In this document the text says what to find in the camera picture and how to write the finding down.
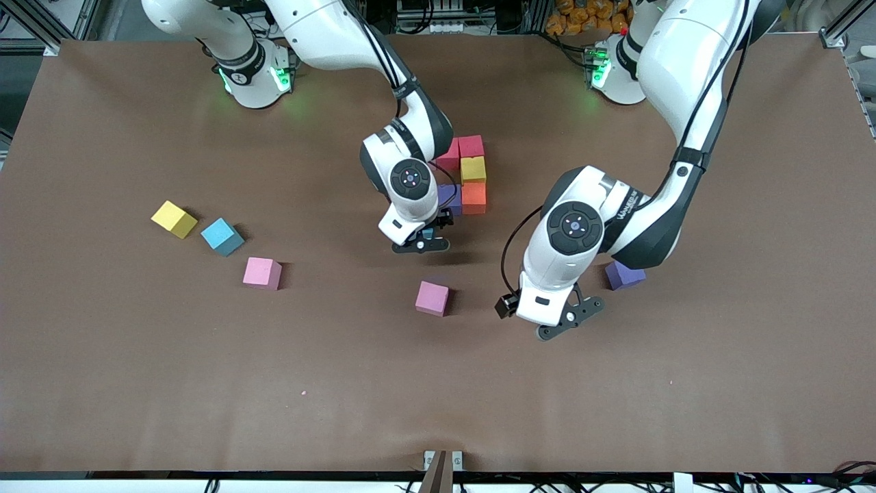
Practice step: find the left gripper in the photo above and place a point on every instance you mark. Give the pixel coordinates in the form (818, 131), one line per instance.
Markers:
(507, 305)

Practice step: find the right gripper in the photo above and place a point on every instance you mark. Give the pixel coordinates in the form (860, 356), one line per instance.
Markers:
(443, 219)

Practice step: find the blue foam cube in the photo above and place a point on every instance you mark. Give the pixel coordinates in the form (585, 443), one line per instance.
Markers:
(428, 234)
(220, 235)

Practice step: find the purple foam cube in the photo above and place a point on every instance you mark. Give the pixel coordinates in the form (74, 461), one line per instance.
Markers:
(452, 195)
(626, 276)

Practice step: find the orange foam cube notched corner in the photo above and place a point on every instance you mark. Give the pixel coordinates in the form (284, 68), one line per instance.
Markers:
(473, 198)

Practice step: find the yellow foam cube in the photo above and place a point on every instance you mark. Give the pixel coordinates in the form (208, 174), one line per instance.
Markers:
(473, 169)
(172, 218)

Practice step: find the crimson foam cube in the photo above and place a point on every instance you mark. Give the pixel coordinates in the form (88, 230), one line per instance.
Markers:
(471, 146)
(448, 156)

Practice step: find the pink foam cube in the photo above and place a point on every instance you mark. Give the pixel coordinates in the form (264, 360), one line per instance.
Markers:
(431, 298)
(260, 272)

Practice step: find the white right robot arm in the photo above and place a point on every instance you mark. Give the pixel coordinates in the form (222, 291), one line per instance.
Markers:
(328, 34)

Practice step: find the white rack device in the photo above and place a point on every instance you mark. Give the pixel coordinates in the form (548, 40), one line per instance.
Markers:
(431, 17)

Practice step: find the pile of orange objects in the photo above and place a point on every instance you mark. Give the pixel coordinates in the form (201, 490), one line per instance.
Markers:
(582, 14)

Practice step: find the brown table cover sheet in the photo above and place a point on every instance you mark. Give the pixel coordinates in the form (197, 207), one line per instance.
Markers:
(205, 383)

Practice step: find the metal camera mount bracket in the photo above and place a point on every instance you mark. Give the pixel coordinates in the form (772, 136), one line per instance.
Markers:
(442, 469)

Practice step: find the white table frame rail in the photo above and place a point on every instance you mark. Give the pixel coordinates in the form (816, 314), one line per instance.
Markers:
(137, 485)

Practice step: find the metal table side rail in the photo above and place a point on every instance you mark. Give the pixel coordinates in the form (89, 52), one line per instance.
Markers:
(864, 96)

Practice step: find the aluminium frame profile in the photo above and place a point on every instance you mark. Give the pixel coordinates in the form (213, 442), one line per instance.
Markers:
(41, 31)
(845, 24)

